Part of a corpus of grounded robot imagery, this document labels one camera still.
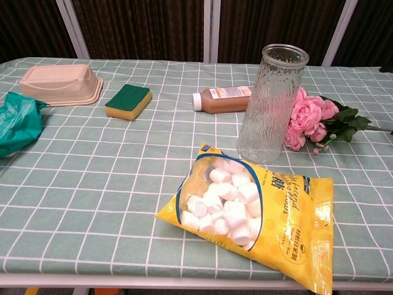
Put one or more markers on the pink artificial flower bouquet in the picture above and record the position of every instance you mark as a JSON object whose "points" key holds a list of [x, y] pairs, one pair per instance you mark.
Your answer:
{"points": [[307, 113]]}

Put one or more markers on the textured clear glass vase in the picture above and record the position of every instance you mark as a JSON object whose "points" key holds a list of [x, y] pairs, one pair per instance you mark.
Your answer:
{"points": [[270, 107]]}

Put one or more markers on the brown drink bottle white cap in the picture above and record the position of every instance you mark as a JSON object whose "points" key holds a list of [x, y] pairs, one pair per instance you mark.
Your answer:
{"points": [[221, 103]]}

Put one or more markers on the green and yellow sponge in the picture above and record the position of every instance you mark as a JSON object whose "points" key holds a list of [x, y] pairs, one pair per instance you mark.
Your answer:
{"points": [[127, 96]]}

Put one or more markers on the green checked tablecloth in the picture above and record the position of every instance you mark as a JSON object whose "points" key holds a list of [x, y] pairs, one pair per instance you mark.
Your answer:
{"points": [[92, 172]]}

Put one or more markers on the yellow marshmallow bag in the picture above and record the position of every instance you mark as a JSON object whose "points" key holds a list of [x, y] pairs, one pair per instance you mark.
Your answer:
{"points": [[276, 221]]}

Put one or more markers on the beige plastic lidded container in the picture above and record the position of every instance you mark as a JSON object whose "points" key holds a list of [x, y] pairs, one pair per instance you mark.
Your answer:
{"points": [[58, 83]]}

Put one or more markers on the teal wet wipes pack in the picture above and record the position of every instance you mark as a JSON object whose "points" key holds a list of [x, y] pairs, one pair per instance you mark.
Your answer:
{"points": [[18, 123]]}

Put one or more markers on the yellow bar under table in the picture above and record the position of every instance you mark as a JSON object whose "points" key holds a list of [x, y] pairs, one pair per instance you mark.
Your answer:
{"points": [[31, 291]]}

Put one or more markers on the grey partition frame post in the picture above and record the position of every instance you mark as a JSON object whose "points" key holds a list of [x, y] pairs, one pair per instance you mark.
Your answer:
{"points": [[73, 30], [339, 33], [212, 30]]}

